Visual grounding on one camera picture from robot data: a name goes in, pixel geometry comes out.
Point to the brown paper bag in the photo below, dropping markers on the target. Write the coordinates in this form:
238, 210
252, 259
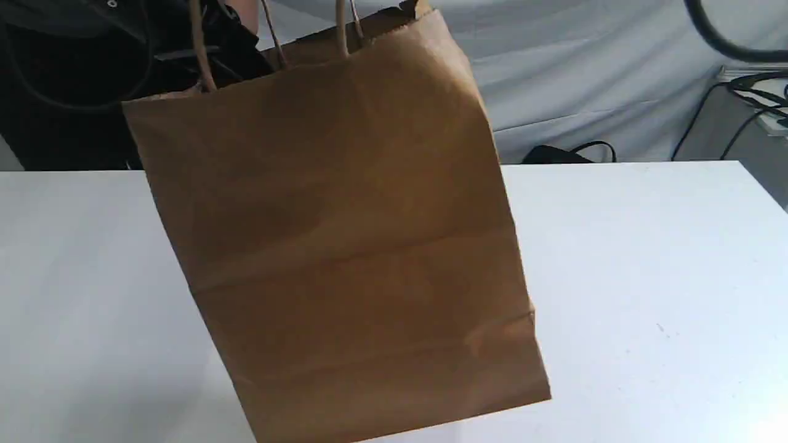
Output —
344, 230

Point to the grey backdrop cloth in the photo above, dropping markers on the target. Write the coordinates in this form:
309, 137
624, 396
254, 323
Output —
585, 74

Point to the grey side cabinet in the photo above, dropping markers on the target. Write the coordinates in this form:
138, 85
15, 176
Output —
742, 118

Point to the person's black clothing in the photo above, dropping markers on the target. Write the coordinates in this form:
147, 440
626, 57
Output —
65, 71

